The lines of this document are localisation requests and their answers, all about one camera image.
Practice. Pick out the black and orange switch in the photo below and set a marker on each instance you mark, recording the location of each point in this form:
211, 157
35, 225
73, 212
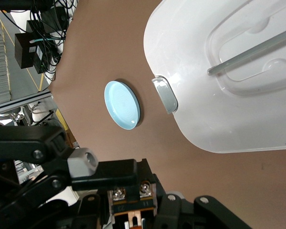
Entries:
133, 202

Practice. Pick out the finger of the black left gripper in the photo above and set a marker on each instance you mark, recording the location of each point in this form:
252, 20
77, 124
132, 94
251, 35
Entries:
38, 195
109, 174

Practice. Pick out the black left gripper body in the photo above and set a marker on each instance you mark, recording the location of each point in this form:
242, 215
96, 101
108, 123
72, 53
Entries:
4, 176

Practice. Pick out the white stacked panels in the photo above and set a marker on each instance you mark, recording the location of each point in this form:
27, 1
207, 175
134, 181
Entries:
0, 71

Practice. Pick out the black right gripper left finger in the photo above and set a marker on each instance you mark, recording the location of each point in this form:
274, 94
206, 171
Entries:
90, 214

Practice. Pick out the white lidded storage box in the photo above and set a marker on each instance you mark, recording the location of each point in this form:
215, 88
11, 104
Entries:
205, 107

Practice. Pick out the small black power adapter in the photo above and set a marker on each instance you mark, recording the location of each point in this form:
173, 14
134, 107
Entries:
41, 62

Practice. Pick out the light blue round plate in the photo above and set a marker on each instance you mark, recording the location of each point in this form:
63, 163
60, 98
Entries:
121, 105

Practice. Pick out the aluminium floor frame rail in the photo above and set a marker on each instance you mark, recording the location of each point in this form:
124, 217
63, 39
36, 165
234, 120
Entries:
19, 101

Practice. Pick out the white office chair base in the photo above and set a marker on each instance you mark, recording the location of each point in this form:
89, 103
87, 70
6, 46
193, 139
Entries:
35, 117

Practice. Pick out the large black power box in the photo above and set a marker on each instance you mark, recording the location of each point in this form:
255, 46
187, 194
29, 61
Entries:
23, 52

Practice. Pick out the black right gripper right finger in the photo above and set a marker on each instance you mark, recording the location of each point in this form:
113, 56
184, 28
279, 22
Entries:
181, 214

